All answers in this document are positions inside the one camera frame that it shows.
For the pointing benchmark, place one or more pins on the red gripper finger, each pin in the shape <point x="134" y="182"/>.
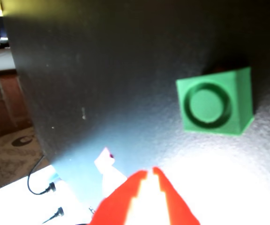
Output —
<point x="179" y="208"/>
<point x="111" y="211"/>

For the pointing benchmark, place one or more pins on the pink tape piece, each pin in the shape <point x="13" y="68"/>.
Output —
<point x="104" y="159"/>

